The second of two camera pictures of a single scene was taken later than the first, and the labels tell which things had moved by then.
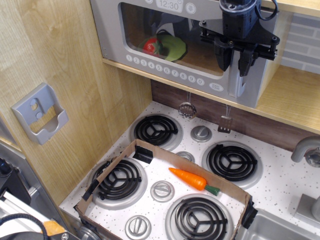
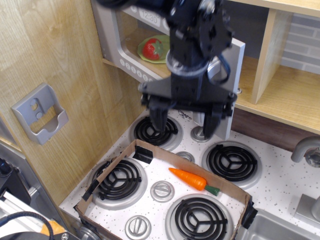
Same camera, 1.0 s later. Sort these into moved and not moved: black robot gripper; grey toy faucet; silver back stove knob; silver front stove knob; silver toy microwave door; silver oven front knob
Moved: silver toy microwave door; black robot gripper
Not moved: silver front stove knob; grey toy faucet; silver oven front knob; silver back stove knob
